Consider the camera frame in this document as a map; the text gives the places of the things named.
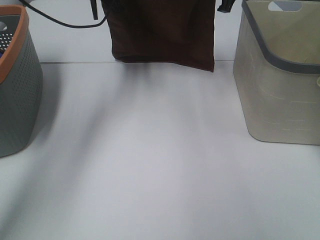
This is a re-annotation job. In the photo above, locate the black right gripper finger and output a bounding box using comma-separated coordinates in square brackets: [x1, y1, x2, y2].
[217, 0, 235, 13]

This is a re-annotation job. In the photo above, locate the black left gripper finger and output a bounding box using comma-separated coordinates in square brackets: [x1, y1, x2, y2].
[90, 0, 98, 20]

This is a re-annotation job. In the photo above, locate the dark brown towel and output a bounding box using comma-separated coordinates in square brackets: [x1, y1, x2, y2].
[101, 0, 216, 72]

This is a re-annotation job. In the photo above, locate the beige bin grey rim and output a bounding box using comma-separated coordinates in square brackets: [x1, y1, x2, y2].
[233, 0, 320, 145]

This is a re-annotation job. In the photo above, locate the grey perforated basket orange rim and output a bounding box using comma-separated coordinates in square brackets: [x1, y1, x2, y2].
[0, 5, 43, 157]

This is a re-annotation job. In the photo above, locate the black cable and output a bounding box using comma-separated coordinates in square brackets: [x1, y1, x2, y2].
[19, 0, 107, 29]

